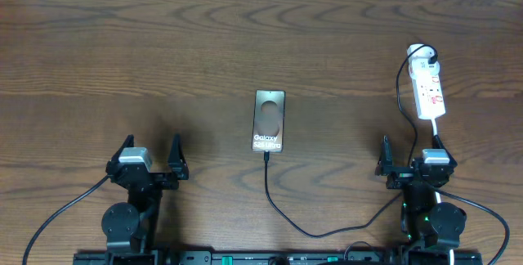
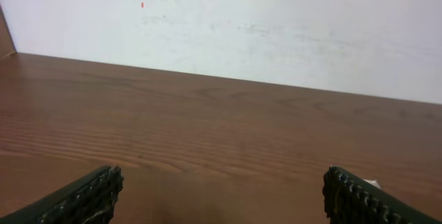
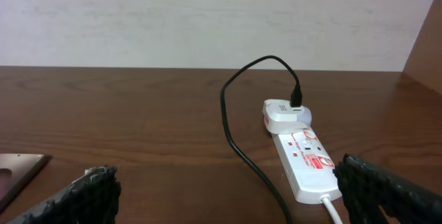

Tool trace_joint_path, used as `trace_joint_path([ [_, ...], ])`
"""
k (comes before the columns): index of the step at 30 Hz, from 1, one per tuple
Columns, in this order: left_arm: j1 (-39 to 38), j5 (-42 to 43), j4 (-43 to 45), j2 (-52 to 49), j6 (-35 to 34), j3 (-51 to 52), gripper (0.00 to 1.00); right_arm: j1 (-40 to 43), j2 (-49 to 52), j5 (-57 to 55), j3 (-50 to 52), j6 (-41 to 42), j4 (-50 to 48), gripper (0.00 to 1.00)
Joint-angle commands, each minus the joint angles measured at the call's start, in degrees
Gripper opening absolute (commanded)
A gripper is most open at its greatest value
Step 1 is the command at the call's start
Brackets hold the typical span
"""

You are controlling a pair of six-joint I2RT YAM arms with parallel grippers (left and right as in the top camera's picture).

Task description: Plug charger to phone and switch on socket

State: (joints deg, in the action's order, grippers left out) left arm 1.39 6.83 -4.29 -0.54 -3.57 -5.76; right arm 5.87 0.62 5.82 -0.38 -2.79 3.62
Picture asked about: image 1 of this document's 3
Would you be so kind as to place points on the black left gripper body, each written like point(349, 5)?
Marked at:
point(166, 182)

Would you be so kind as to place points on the Galaxy S25 Ultra smartphone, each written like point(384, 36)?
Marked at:
point(268, 121)

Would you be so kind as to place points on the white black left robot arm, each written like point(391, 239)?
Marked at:
point(130, 226)

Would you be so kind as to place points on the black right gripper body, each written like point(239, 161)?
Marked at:
point(400, 177)

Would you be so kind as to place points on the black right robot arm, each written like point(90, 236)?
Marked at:
point(432, 226)

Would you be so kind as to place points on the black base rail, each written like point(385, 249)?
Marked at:
point(231, 258)

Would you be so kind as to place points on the white power strip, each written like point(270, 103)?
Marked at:
point(424, 70)

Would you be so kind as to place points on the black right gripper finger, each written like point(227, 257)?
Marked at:
point(438, 145)
point(385, 163)

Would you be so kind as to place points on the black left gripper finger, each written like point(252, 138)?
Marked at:
point(128, 142)
point(176, 159)

